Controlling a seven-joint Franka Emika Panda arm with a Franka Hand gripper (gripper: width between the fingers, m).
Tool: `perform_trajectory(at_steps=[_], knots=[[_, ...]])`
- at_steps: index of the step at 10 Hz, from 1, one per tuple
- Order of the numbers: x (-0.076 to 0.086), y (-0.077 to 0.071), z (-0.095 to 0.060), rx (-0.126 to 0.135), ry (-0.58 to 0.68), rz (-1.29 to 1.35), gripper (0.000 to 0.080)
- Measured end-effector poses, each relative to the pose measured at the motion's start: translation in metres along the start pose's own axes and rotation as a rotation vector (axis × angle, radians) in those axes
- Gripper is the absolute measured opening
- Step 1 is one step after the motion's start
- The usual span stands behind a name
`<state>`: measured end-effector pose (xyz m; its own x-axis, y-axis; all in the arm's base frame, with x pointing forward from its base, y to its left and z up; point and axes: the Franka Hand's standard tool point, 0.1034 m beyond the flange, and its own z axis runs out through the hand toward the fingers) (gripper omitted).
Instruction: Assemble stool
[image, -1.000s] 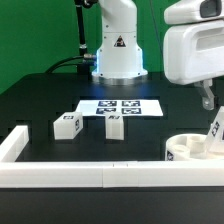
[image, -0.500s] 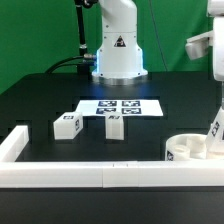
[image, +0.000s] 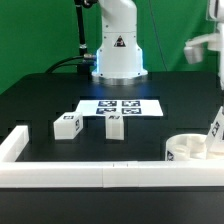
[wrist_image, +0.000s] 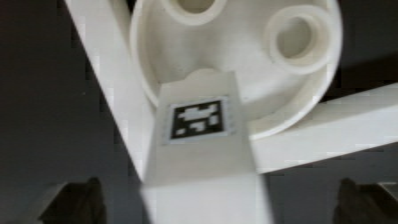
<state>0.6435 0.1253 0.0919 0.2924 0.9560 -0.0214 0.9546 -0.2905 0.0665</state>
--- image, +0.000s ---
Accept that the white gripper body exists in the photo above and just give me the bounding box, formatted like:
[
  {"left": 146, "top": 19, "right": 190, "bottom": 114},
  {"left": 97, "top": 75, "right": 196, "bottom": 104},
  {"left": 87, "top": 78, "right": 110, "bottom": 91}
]
[{"left": 184, "top": 33, "right": 220, "bottom": 64}]

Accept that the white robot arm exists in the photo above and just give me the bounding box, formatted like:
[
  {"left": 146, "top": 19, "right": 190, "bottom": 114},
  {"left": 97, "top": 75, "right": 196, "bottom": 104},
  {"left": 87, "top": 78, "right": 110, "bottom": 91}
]
[{"left": 91, "top": 0, "right": 224, "bottom": 89}]

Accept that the white paper marker sheet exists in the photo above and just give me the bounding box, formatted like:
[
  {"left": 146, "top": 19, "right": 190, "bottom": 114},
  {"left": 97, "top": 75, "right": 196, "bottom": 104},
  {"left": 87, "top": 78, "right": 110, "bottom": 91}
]
[{"left": 76, "top": 99, "right": 163, "bottom": 117}]

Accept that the white U-shaped fence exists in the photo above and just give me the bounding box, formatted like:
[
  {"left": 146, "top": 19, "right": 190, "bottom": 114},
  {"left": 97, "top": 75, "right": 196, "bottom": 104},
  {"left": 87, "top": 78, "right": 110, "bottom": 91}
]
[{"left": 0, "top": 125, "right": 224, "bottom": 188}]

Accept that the black cable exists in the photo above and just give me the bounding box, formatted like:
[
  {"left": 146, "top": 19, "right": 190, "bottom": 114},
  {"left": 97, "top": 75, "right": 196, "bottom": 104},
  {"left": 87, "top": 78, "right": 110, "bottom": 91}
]
[{"left": 44, "top": 54, "right": 98, "bottom": 75}]

